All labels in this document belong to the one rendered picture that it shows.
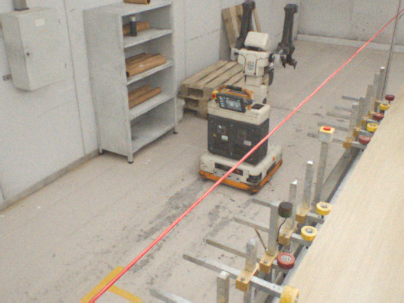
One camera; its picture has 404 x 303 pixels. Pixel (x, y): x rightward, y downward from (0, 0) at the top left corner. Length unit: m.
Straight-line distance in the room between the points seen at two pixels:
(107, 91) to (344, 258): 3.09
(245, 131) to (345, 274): 2.16
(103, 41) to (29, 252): 2.02
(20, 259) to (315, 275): 2.38
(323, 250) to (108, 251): 1.91
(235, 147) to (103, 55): 1.56
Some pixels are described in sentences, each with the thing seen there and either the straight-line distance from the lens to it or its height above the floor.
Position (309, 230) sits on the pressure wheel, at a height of 0.91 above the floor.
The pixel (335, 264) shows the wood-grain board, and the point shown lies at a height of 0.90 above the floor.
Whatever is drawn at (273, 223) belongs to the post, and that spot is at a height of 1.06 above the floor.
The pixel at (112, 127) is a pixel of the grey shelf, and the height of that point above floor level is 0.38.
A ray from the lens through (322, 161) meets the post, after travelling 2.71.
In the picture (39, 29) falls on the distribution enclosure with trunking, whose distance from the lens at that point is 3.91.
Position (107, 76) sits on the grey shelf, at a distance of 4.52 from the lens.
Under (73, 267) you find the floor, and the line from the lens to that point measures 3.54.
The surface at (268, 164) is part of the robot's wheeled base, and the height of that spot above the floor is 0.24.
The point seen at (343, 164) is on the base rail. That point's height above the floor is 0.70.
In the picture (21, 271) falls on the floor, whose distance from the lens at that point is 3.63.
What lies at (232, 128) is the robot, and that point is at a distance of 4.05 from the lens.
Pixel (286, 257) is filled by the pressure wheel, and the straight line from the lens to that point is 2.12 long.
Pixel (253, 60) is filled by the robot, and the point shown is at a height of 1.16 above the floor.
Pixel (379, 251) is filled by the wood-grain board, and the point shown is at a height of 0.90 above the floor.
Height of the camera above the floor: 2.27
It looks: 26 degrees down
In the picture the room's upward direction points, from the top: straight up
